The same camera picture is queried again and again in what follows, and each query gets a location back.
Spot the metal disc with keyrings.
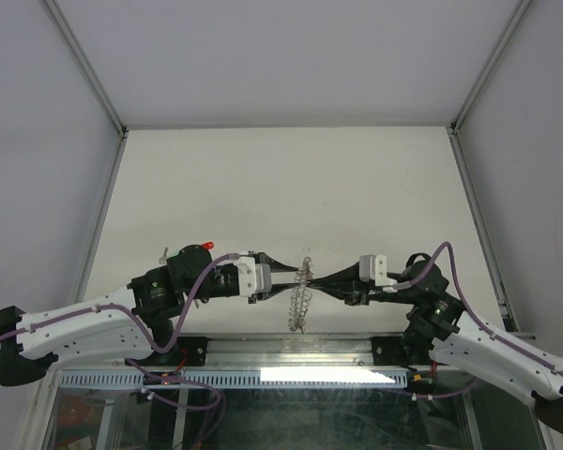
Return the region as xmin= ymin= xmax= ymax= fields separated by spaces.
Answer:
xmin=288 ymin=256 xmax=312 ymax=334

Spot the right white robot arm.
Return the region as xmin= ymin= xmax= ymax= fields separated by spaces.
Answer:
xmin=308 ymin=253 xmax=563 ymax=434

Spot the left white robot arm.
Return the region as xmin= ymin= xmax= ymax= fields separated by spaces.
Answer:
xmin=0 ymin=243 xmax=296 ymax=387

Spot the green tag key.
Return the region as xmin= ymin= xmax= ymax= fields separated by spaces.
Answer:
xmin=159 ymin=247 xmax=179 ymax=264

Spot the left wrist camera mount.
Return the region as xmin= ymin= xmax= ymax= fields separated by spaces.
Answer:
xmin=233 ymin=253 xmax=256 ymax=298

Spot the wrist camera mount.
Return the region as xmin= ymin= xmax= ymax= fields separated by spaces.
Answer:
xmin=358 ymin=254 xmax=396 ymax=292
xmin=233 ymin=253 xmax=256 ymax=298

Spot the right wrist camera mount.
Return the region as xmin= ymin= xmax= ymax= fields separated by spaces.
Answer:
xmin=358 ymin=254 xmax=396 ymax=292

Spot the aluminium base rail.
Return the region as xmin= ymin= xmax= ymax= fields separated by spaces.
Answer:
xmin=181 ymin=332 xmax=433 ymax=370

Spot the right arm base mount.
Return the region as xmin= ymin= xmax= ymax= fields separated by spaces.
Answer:
xmin=370 ymin=336 xmax=428 ymax=368

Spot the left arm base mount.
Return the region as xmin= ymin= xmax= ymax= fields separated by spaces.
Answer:
xmin=147 ymin=336 xmax=210 ymax=368

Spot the aluminium frame post right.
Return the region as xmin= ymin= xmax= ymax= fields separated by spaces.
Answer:
xmin=450 ymin=0 xmax=536 ymax=134

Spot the aluminium frame post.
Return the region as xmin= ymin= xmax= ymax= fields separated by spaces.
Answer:
xmin=41 ymin=0 xmax=129 ymax=137
xmin=450 ymin=0 xmax=536 ymax=134

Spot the white slotted cable duct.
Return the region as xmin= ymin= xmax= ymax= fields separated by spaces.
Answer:
xmin=60 ymin=367 xmax=407 ymax=390

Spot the aluminium frame post left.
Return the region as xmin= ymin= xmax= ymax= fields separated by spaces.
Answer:
xmin=41 ymin=0 xmax=129 ymax=137

